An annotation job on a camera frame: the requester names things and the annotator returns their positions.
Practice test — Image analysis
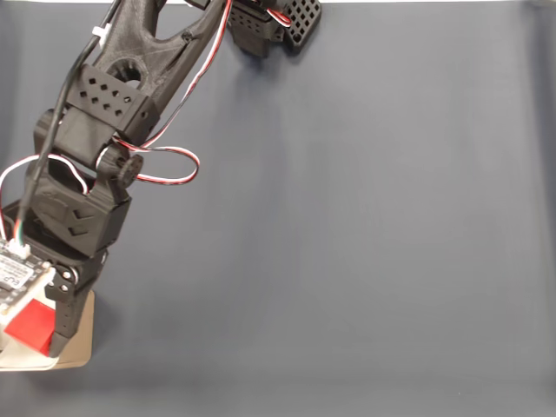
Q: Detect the white cable clip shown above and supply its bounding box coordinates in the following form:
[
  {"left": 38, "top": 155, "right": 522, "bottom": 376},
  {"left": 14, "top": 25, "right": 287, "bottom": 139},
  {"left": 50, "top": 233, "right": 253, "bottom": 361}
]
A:
[{"left": 90, "top": 24, "right": 114, "bottom": 48}]

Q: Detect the red white black servo cable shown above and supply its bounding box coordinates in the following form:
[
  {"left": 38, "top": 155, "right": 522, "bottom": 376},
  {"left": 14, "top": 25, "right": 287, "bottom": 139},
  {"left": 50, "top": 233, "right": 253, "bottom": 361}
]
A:
[{"left": 110, "top": 0, "right": 293, "bottom": 187}]

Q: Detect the red cube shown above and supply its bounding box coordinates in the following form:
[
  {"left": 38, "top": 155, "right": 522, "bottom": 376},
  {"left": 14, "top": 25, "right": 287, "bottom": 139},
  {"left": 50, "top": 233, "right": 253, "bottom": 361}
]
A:
[{"left": 3, "top": 299, "right": 56, "bottom": 354}]

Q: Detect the black camera cable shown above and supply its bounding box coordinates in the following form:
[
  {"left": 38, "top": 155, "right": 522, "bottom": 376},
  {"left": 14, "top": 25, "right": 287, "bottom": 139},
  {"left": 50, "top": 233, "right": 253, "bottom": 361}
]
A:
[{"left": 17, "top": 0, "right": 122, "bottom": 244}]

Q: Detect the beige box with white rim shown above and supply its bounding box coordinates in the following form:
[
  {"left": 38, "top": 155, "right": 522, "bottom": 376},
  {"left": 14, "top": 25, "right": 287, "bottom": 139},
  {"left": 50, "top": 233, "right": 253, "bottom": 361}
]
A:
[{"left": 0, "top": 289, "right": 96, "bottom": 373}]

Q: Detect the white red gripper servo cable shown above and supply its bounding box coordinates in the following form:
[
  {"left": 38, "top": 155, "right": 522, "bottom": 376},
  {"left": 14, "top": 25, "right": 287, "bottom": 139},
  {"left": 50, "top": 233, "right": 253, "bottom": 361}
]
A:
[{"left": 0, "top": 154, "right": 90, "bottom": 244}]

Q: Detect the white tissue paper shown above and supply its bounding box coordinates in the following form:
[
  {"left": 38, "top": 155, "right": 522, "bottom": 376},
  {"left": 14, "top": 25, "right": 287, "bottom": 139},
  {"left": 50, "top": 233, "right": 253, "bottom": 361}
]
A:
[{"left": 0, "top": 334, "right": 53, "bottom": 362}]

